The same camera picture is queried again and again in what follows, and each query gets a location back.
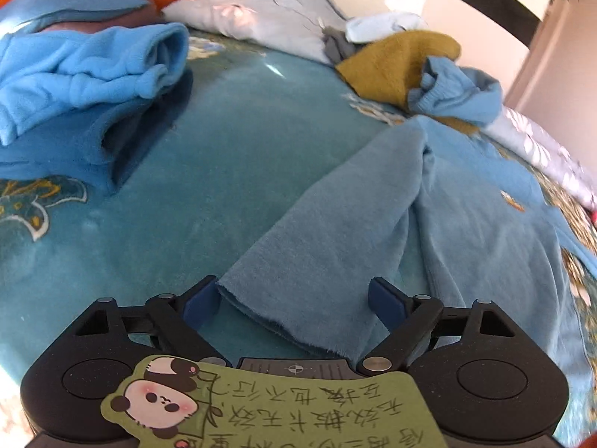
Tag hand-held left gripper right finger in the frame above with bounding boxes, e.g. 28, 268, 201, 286
357, 276, 519, 375

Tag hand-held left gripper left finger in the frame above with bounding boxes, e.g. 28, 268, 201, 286
74, 275, 231, 367

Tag blue long-sleeved top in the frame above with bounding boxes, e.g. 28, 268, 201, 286
217, 114, 597, 446

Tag green panda sticker note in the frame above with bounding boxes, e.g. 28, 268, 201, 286
100, 355, 441, 448

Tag teal floral blanket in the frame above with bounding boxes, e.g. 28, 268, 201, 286
0, 28, 597, 448

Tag dark blue fleece garment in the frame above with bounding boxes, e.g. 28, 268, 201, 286
0, 70, 194, 197

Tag small blue pants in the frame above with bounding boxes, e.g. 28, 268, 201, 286
407, 55, 504, 127

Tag mustard knitted sweater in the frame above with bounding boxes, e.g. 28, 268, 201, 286
335, 30, 481, 138

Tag grey cloth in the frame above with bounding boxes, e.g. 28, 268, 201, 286
322, 25, 362, 65

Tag light blue fleece garment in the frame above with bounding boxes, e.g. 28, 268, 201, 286
0, 22, 190, 146

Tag pale blue cloth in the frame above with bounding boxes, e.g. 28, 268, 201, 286
345, 12, 427, 43

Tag grey-blue floral quilt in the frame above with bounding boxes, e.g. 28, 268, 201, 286
161, 0, 597, 211

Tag blue fleece cloth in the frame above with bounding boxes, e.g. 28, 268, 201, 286
0, 0, 154, 34

